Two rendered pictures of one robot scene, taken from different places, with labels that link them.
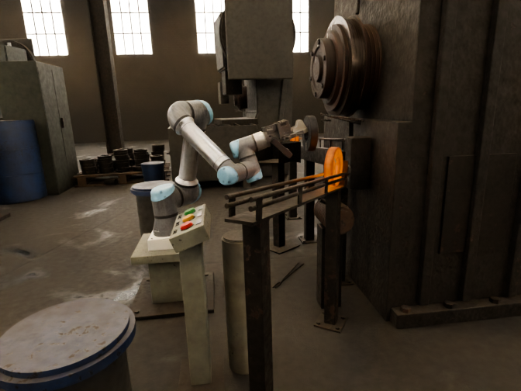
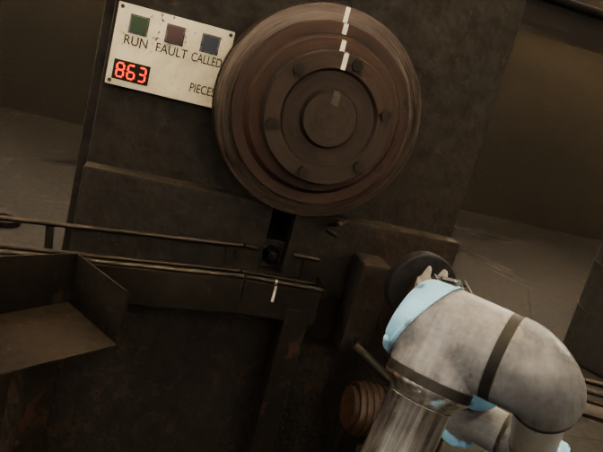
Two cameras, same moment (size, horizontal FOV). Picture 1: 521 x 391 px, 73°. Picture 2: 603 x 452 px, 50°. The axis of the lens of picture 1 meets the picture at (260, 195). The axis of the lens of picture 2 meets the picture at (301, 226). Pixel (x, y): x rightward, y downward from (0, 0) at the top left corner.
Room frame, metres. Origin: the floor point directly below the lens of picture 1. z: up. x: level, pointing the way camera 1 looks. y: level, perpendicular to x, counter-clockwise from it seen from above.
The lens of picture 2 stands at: (2.02, 1.05, 1.20)
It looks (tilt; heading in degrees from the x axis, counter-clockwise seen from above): 13 degrees down; 262
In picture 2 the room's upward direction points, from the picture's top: 15 degrees clockwise
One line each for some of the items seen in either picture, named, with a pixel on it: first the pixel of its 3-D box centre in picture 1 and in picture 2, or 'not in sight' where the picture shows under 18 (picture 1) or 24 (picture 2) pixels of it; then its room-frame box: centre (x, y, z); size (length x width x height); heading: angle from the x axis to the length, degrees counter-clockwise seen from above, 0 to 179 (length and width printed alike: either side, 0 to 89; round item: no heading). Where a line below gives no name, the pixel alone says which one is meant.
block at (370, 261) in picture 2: (358, 162); (360, 302); (1.62, -0.46, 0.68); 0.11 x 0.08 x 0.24; 97
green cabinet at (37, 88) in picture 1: (43, 129); not in sight; (4.41, 2.64, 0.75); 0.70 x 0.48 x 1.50; 7
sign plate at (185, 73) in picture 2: not in sight; (170, 56); (2.20, -0.48, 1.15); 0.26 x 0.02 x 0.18; 7
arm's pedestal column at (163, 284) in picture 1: (173, 272); not in sight; (1.67, 0.46, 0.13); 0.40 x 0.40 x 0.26; 7
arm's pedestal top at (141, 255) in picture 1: (170, 245); not in sight; (1.67, 0.46, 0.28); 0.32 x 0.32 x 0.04; 7
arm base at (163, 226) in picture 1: (167, 222); not in sight; (1.67, 0.46, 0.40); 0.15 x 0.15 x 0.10
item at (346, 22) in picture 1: (340, 68); (317, 112); (1.85, -0.42, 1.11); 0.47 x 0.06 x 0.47; 7
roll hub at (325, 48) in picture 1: (321, 69); (327, 117); (1.84, -0.32, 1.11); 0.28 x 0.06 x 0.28; 7
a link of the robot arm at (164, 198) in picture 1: (164, 198); not in sight; (1.67, 0.47, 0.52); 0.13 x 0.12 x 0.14; 144
